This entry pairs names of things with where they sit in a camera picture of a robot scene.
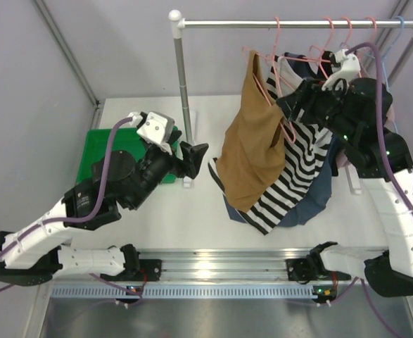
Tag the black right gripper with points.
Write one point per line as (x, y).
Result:
(307, 98)

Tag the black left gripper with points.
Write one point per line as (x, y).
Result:
(179, 160)

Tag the tan tank top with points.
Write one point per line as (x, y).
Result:
(253, 152)

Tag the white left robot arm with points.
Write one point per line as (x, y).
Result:
(42, 251)

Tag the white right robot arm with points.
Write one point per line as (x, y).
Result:
(355, 112)

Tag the black white striped tank top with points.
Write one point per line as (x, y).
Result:
(266, 166)

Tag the pink hanger with striped top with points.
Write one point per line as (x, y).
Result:
(321, 50)

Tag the pink hanger with navy top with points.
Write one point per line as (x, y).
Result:
(343, 44)

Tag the dusty pink tank top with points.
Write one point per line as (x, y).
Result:
(341, 159)

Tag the navy blue tank top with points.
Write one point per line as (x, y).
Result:
(315, 200)

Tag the green plastic tray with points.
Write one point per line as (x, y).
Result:
(128, 149)

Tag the metal clothes rack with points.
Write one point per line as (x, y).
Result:
(178, 24)

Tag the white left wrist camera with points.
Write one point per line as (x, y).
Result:
(154, 128)

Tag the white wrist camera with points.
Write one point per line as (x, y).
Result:
(347, 65)
(154, 128)

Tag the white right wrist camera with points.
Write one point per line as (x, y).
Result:
(347, 65)

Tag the light blue wire hanger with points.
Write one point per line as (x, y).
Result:
(392, 44)

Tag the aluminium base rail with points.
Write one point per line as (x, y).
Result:
(209, 274)

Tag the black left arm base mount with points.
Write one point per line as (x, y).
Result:
(150, 270)

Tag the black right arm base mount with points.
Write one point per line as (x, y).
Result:
(304, 270)

